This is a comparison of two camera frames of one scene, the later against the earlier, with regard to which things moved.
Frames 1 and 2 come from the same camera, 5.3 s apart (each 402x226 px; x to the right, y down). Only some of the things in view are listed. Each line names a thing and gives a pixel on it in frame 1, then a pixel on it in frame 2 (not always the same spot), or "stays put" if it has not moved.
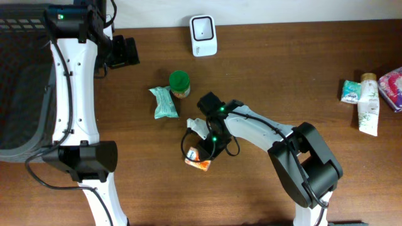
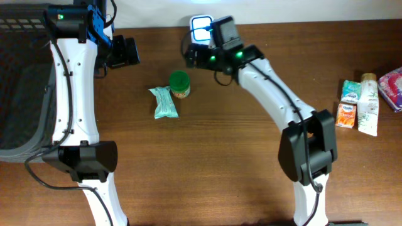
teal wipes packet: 166,106 stays put
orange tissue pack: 193,153 to 346,115
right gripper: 207,149 to 205,58
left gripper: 124,56 stays put
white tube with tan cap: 369,103 stays put
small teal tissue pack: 351,93 stays put
